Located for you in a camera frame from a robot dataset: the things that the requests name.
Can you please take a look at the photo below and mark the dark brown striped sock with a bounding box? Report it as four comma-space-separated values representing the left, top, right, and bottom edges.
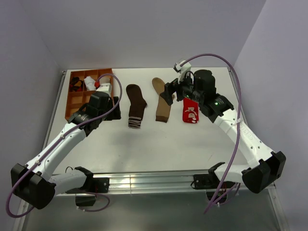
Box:
126, 84, 147, 128

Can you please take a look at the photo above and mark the red patterned sock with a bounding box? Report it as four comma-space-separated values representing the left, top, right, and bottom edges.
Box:
182, 98, 199, 124

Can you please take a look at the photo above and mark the black red rolled sock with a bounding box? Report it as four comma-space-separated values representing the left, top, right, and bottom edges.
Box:
69, 77, 83, 92

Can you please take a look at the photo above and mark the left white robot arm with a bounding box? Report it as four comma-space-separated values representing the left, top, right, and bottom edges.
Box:
10, 92, 121, 209

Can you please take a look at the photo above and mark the tan ribbed sock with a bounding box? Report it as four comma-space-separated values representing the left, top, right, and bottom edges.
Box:
152, 77, 171, 123

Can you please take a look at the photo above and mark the orange compartment tray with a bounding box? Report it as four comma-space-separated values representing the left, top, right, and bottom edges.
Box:
65, 68, 113, 120

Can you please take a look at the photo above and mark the white rolled sock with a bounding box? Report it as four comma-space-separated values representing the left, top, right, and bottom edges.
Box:
84, 76, 100, 91

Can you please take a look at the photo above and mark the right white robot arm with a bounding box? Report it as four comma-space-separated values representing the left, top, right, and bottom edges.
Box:
160, 70, 286, 193

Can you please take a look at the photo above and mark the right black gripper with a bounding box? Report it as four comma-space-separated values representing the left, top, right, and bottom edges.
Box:
160, 71, 203, 106

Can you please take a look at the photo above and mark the aluminium front rail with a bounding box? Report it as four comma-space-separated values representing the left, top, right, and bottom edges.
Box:
55, 171, 275, 196

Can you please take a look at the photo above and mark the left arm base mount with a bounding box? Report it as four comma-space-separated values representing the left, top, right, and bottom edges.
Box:
65, 167, 110, 207

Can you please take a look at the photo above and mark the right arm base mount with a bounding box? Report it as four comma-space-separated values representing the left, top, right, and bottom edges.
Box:
191, 162, 235, 199

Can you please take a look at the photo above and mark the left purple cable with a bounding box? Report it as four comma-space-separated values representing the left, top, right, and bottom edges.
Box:
5, 74, 121, 218

